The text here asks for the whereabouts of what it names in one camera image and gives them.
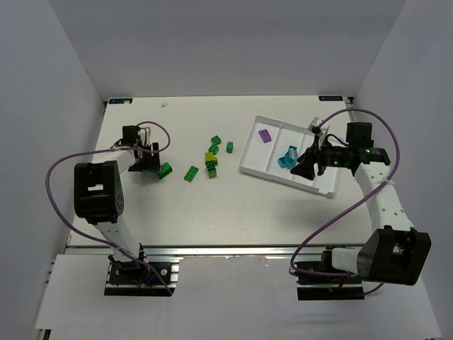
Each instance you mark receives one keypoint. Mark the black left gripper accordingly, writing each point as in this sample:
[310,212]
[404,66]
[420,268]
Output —
[149,161]

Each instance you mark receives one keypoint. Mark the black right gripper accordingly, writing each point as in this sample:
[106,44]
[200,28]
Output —
[316,161]

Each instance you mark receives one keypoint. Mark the green slanted lego brick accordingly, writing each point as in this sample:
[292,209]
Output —
[165,170]

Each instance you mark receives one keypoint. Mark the teal square lego brick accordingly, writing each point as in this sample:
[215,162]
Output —
[283,164]

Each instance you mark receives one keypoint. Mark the white compartment sorting tray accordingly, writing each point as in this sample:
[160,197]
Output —
[268,142]

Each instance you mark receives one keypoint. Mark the green lego plate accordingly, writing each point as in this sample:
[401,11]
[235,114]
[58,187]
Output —
[191,174]

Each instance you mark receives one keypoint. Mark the purple lego brick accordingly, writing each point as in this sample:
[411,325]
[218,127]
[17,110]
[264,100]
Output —
[265,135]

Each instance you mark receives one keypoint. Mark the green and yellow lego stack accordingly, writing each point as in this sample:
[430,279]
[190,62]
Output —
[211,169]

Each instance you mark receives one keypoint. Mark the blue decorated lego brick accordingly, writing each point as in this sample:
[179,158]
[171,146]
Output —
[291,155]

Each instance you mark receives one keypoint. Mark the yellow-green lego brick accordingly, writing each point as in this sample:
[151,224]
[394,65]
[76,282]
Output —
[210,157]

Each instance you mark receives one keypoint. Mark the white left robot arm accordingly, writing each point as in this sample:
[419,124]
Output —
[99,198]

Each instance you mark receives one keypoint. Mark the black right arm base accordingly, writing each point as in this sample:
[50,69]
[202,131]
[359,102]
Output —
[312,287]

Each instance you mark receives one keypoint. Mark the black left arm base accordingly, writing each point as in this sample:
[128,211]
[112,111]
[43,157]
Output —
[131,279]

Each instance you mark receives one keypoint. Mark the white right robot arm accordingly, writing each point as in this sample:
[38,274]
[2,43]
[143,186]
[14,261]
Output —
[396,252]

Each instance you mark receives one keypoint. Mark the blue label left corner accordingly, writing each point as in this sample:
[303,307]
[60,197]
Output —
[120,101]

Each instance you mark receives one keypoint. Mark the blue label corner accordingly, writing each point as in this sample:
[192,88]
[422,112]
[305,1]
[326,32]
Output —
[330,98]
[120,101]

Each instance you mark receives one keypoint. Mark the green lego brick middle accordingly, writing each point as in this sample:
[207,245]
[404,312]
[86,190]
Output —
[213,149]

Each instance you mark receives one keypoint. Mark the blue label right corner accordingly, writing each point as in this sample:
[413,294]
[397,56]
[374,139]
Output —
[330,98]

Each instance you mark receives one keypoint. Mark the green lego brick top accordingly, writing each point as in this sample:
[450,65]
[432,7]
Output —
[216,140]

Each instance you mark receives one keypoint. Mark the small green lego brick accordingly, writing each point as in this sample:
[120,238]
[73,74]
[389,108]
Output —
[229,147]

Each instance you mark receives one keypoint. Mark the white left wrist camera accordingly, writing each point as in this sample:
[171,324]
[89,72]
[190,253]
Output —
[145,134]

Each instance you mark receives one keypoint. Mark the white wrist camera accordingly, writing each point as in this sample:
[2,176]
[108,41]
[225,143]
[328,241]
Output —
[145,134]
[320,129]

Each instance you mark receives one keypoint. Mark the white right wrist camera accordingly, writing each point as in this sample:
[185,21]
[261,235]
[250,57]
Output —
[320,129]

